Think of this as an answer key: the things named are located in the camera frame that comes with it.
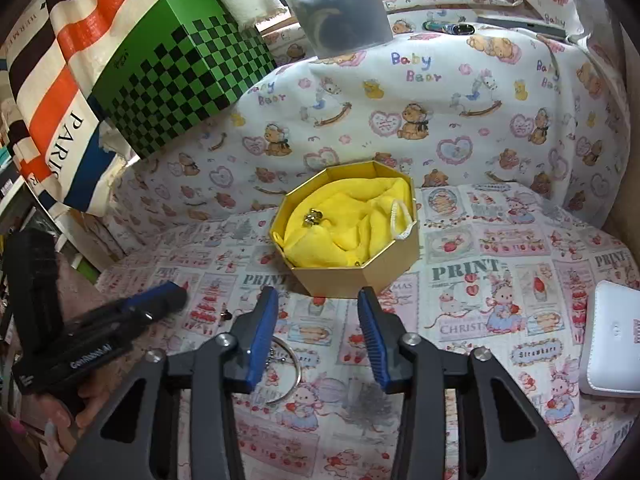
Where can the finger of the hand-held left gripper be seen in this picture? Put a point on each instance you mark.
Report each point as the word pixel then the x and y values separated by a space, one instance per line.
pixel 115 327
pixel 155 296

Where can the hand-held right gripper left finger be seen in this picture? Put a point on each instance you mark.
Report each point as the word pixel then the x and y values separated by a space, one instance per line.
pixel 262 340

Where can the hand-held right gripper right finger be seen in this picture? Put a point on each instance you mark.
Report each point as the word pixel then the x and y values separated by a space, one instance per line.
pixel 372 340

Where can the small charm jewelry piece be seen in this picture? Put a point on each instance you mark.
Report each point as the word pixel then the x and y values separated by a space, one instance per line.
pixel 226 316

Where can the silver bangle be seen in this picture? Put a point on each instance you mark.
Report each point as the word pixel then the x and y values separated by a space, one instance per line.
pixel 298 365

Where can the yellow octagonal box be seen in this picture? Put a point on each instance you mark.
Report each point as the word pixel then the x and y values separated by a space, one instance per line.
pixel 350 280

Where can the person's left hand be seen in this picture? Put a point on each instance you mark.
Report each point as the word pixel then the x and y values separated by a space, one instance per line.
pixel 87 410

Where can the strawberry patchwork print cloth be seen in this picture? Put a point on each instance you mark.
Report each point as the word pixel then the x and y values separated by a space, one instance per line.
pixel 475 310

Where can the yellow cloth pouch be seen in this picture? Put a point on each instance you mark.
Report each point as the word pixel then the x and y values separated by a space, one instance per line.
pixel 350 220

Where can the small metal earrings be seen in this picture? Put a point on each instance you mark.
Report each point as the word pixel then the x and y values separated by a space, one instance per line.
pixel 312 218

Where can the striped orange blue tote bag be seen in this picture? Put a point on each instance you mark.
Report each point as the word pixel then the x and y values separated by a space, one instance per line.
pixel 65 85

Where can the bear print cloth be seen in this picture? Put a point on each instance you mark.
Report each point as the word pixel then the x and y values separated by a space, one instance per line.
pixel 425 125

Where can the green black checkered box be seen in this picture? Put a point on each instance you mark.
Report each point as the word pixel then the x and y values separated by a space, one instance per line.
pixel 190 75

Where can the white flat box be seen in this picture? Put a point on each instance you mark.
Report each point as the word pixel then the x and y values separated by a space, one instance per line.
pixel 610 340

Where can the green lighter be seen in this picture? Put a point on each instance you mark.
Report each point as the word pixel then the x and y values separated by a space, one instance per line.
pixel 434 26

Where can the dark blue lighter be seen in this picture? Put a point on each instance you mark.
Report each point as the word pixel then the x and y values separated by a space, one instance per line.
pixel 461 28

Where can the dark grey flat device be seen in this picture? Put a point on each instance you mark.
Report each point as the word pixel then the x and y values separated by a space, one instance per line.
pixel 520 25

